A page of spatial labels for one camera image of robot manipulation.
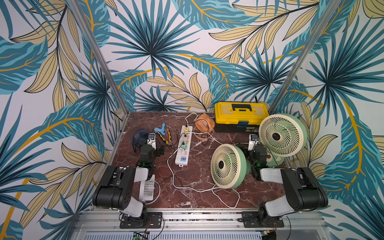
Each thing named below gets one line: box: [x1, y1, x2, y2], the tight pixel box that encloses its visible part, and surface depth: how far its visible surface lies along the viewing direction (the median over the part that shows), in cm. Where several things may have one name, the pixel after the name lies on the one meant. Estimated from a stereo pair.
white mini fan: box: [139, 174, 155, 202], surface depth 73 cm
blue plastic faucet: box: [154, 123, 166, 136], surface depth 109 cm
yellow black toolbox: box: [214, 101, 270, 133], surface depth 100 cm
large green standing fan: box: [258, 113, 308, 168], surface depth 78 cm
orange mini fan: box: [193, 113, 216, 140], surface depth 101 cm
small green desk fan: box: [210, 143, 252, 189], surface depth 76 cm
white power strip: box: [175, 125, 193, 167], surface depth 95 cm
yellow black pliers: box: [158, 128, 174, 149], surface depth 102 cm
